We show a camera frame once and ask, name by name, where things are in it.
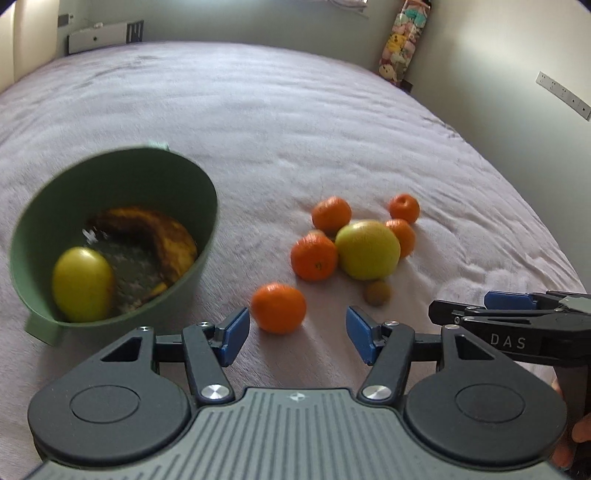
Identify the cloth on window sill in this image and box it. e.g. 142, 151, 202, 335
325, 0, 370, 14

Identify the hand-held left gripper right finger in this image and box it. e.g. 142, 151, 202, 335
346, 305, 492, 408

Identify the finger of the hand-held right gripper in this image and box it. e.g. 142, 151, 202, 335
428, 299, 591, 366
484, 290, 589, 312

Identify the white wall socket strip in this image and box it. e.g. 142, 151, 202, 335
535, 71, 591, 122

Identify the hanging plush toy bag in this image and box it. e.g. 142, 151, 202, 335
379, 0, 433, 83

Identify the grey-lilac bed blanket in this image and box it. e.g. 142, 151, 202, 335
0, 41, 588, 467

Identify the cream padded headboard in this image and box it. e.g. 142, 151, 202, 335
0, 0, 62, 95

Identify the large yellow-green apple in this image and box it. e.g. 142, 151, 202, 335
335, 220, 402, 281

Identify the orange tangerine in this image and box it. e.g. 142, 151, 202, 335
311, 196, 352, 235
389, 193, 421, 224
385, 218, 417, 259
250, 283, 307, 335
290, 231, 339, 282

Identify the person's right hand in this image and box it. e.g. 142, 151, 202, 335
549, 378, 591, 472

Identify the overripe brown banana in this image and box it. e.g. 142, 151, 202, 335
85, 206, 199, 298

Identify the small yellow apple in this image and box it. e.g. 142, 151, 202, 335
52, 246, 115, 323

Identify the green plastic bowl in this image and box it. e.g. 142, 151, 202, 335
9, 143, 219, 348

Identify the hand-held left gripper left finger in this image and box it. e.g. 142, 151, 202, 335
95, 308, 251, 404

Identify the white and black nightstand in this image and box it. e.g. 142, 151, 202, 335
68, 20, 145, 56

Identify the small brown kiwi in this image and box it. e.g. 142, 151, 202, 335
366, 280, 392, 306

